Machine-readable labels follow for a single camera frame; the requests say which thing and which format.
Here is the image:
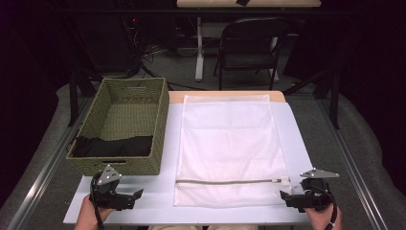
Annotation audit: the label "black stand leg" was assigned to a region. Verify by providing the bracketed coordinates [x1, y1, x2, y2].
[67, 68, 98, 127]
[282, 67, 341, 130]

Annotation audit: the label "black folding chair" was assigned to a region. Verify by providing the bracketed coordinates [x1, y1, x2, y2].
[213, 17, 291, 91]

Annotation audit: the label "left hand-held gripper cable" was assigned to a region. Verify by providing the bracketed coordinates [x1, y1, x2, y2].
[89, 173, 105, 230]

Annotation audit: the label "light desk with white legs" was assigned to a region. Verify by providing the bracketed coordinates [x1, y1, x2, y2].
[176, 0, 322, 83]

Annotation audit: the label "right hand-held gripper cable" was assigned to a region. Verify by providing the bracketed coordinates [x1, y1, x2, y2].
[315, 184, 339, 230]

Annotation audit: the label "green woven basket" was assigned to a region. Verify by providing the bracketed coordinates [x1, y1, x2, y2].
[65, 77, 170, 177]

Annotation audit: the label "white mesh laundry bag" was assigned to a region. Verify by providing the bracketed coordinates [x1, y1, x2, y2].
[172, 94, 293, 209]

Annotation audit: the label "person's right hand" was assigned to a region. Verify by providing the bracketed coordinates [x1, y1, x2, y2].
[304, 205, 343, 230]

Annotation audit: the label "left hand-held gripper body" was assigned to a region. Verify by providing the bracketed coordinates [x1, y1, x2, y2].
[89, 164, 128, 212]

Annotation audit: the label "black equipment rack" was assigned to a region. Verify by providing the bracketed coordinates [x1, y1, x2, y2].
[75, 0, 143, 74]

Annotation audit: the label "metal floor rail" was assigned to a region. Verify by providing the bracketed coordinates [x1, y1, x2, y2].
[6, 97, 94, 230]
[315, 97, 389, 230]

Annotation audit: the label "white table sheet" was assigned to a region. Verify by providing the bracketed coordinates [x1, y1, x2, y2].
[62, 103, 315, 225]

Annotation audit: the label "person's left hand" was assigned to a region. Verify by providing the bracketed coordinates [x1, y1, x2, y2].
[75, 195, 114, 230]

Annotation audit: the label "black floor cables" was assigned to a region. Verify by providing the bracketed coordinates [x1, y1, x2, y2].
[127, 42, 205, 92]

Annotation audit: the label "black cloth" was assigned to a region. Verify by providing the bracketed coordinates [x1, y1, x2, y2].
[72, 135, 154, 158]

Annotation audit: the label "hand-held gripper cable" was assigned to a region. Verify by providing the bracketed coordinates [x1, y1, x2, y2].
[315, 184, 339, 230]
[89, 173, 105, 230]

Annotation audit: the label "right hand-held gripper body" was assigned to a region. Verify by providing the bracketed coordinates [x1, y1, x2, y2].
[298, 167, 340, 212]

